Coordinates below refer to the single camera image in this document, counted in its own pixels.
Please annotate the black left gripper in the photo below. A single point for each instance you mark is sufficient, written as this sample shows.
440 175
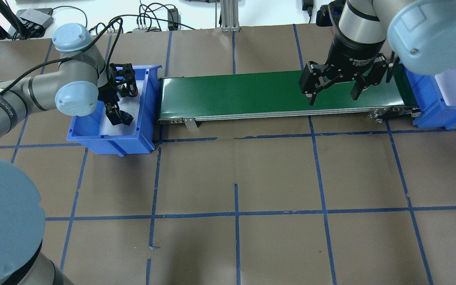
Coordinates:
105 95

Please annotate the white foam pad right bin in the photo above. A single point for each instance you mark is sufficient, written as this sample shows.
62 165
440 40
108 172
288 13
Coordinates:
446 82

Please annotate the aluminium frame post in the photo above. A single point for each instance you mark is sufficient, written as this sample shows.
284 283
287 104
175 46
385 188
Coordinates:
229 16

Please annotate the green conveyor belt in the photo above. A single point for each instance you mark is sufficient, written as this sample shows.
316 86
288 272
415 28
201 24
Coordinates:
190 100

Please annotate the blue plastic bin left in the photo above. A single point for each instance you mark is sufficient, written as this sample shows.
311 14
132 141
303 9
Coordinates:
95 132

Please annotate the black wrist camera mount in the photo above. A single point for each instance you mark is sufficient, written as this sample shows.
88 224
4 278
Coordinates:
329 15

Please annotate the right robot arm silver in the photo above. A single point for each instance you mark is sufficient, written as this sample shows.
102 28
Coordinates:
422 33

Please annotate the black power adapter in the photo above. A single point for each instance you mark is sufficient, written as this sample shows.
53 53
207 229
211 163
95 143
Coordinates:
173 19

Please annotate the blue plastic bin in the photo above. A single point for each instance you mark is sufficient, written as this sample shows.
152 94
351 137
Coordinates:
436 98
95 132

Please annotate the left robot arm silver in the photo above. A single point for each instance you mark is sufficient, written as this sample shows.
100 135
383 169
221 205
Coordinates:
75 84

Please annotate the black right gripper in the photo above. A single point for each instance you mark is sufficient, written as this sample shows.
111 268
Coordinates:
352 55

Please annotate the blue plastic bin right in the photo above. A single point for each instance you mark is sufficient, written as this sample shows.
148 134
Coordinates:
436 98

